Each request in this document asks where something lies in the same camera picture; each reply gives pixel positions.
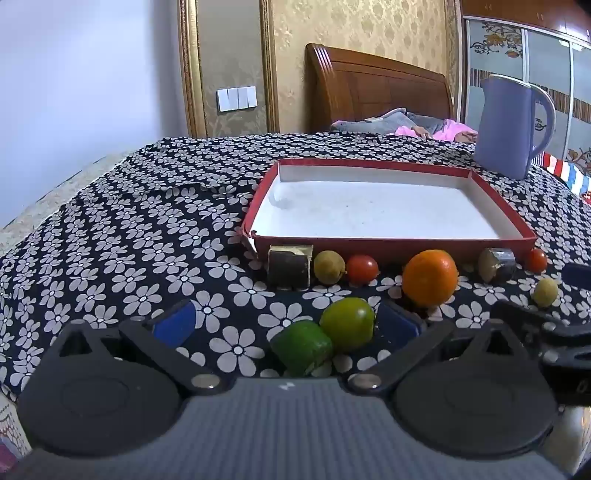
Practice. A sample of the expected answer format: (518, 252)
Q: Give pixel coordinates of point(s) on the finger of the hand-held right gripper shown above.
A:
(545, 325)
(579, 276)

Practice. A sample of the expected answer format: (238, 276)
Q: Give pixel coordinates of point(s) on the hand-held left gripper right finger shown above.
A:
(397, 325)

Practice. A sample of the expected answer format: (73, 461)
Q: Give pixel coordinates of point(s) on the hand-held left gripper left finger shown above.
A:
(174, 323)

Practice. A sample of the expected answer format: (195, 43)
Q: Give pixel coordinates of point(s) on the yellow round longan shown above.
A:
(329, 266)
(545, 291)

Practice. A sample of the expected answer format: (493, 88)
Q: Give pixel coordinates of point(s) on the red cherry tomato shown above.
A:
(536, 260)
(362, 269)

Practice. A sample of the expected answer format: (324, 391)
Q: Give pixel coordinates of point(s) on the large green tomato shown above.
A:
(348, 323)

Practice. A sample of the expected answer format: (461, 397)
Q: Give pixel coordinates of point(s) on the orange mandarin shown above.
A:
(429, 278)

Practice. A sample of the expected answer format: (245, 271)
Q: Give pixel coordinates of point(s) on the short dark sugarcane piece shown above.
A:
(497, 265)

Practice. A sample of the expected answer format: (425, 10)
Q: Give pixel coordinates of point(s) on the green fruit chunk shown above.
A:
(301, 348)

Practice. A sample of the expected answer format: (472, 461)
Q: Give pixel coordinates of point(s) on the red cardboard box tray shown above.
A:
(378, 207)

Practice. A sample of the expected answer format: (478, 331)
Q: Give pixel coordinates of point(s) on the notched dark sugarcane piece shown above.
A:
(288, 267)

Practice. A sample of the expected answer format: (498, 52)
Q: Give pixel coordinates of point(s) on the black white floral blanket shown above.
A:
(138, 240)

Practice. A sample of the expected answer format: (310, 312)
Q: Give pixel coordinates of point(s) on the red blue striped cloth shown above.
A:
(565, 173)

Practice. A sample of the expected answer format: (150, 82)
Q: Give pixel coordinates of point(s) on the purple plastic jug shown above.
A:
(503, 124)

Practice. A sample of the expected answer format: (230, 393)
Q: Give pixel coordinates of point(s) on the pink cloth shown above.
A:
(450, 130)

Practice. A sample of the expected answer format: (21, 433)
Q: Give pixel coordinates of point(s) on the floral glass wardrobe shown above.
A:
(568, 69)

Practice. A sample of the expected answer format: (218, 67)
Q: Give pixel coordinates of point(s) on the wooden bed headboard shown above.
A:
(378, 83)

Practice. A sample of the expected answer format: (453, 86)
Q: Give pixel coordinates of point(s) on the white wall light switch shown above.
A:
(236, 98)

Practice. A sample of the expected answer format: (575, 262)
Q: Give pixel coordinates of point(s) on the gold framed wall panel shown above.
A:
(231, 55)

